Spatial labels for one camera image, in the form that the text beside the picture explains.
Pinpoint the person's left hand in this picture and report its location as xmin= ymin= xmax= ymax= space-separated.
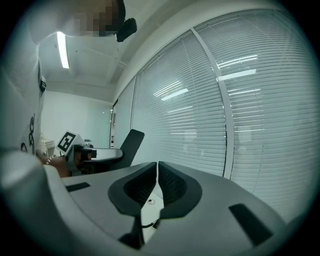
xmin=74 ymin=150 xmax=89 ymax=168

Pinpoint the person's white printed t-shirt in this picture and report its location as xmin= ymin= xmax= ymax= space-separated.
xmin=0 ymin=14 xmax=76 ymax=159

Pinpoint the person's head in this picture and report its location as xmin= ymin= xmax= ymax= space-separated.
xmin=72 ymin=0 xmax=121 ymax=38

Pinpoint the white table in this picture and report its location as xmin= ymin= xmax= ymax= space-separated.
xmin=139 ymin=182 xmax=165 ymax=244

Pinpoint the person's left forearm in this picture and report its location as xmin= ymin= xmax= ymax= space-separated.
xmin=36 ymin=150 xmax=70 ymax=179

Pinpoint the clear glass panel white frame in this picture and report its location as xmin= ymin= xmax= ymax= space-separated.
xmin=109 ymin=99 xmax=119 ymax=149

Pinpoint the white partition post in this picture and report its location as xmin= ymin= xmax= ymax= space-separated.
xmin=190 ymin=28 xmax=236 ymax=180

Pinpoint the ceiling strip light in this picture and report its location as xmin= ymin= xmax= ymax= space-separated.
xmin=56 ymin=30 xmax=71 ymax=70

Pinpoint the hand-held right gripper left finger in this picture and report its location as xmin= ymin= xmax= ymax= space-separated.
xmin=43 ymin=161 xmax=159 ymax=252

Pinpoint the white venetian blind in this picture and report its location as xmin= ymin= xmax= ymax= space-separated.
xmin=115 ymin=75 xmax=137 ymax=149
xmin=193 ymin=9 xmax=316 ymax=221
xmin=130 ymin=30 xmax=228 ymax=178

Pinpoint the black telephone handset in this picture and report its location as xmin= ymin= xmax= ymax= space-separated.
xmin=109 ymin=128 xmax=146 ymax=172

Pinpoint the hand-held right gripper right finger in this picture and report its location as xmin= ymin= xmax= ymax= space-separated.
xmin=144 ymin=161 xmax=292 ymax=256

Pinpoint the white plastic basket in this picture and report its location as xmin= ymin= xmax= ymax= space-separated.
xmin=40 ymin=139 xmax=56 ymax=157

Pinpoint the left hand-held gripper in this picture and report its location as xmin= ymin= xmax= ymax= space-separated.
xmin=56 ymin=130 xmax=126 ymax=177

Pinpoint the black head-worn camera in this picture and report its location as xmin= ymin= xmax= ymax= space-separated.
xmin=115 ymin=0 xmax=139 ymax=43

